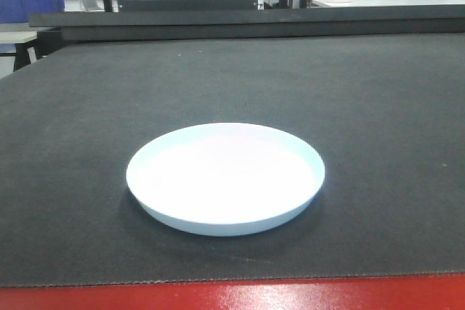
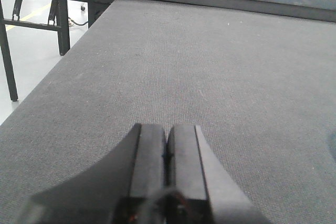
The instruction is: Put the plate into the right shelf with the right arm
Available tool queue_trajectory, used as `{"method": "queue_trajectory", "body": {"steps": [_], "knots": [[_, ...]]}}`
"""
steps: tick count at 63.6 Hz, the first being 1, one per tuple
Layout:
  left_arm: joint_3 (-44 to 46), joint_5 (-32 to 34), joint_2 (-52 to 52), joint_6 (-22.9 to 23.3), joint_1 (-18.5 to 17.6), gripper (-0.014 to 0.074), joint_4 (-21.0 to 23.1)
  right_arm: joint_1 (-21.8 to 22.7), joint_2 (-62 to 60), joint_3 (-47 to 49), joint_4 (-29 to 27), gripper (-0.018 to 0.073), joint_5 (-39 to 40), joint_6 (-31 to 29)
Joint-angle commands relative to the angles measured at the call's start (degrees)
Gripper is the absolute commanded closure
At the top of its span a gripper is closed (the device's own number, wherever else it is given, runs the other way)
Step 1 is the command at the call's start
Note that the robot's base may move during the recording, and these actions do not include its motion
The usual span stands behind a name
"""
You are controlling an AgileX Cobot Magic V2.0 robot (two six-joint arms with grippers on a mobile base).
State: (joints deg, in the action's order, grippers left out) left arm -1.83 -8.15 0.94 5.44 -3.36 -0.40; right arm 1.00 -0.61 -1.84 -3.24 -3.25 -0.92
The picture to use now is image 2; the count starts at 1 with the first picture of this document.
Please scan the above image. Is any white top black-legged table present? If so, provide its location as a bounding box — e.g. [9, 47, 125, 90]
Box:
[0, 0, 92, 102]

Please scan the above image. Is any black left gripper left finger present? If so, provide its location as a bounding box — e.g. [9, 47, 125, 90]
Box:
[15, 124, 165, 223]

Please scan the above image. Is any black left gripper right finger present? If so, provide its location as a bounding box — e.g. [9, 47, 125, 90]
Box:
[167, 125, 270, 223]

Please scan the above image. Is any black cable on floor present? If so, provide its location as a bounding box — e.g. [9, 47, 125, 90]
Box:
[68, 16, 89, 27]

